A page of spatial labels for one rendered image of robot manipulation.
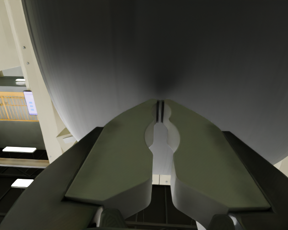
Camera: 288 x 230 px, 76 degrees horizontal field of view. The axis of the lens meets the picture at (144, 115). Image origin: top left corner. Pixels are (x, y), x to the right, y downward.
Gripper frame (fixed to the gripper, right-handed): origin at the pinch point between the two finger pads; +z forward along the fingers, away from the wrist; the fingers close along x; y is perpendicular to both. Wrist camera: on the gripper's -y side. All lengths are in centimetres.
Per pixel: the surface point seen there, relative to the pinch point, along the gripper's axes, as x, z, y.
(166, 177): 6, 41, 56
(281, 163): 27.4, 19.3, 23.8
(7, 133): -912, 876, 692
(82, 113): -6.6, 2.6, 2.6
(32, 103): -259, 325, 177
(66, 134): -41, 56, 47
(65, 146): -42, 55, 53
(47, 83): -10.8, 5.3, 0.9
